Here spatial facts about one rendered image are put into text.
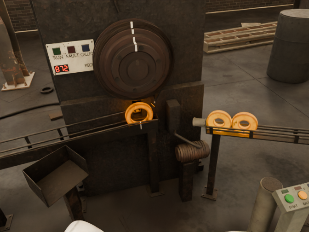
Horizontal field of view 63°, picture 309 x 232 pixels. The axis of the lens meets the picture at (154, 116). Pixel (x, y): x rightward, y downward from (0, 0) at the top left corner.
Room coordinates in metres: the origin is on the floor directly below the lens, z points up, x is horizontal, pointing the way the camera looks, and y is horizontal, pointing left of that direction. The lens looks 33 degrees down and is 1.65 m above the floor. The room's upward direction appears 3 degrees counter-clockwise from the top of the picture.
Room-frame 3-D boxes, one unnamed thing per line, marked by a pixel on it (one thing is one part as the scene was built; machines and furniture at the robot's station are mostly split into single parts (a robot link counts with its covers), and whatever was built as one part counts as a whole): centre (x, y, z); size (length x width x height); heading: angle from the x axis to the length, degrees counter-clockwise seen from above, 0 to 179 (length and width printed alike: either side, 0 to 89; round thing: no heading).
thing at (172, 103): (1.45, -0.13, 0.68); 0.11 x 0.08 x 0.24; 12
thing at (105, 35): (1.38, 0.10, 1.12); 0.47 x 0.06 x 0.47; 102
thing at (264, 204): (0.95, -0.64, 0.26); 0.12 x 0.12 x 0.52
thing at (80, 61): (1.42, 0.46, 1.15); 0.26 x 0.02 x 0.18; 102
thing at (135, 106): (1.38, 0.10, 0.75); 0.18 x 0.03 x 0.18; 102
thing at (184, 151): (1.32, -0.25, 0.27); 0.22 x 0.13 x 0.53; 102
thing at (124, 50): (1.29, 0.08, 1.12); 0.28 x 0.06 x 0.28; 102
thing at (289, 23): (3.43, -2.03, 0.45); 0.59 x 0.59 x 0.89
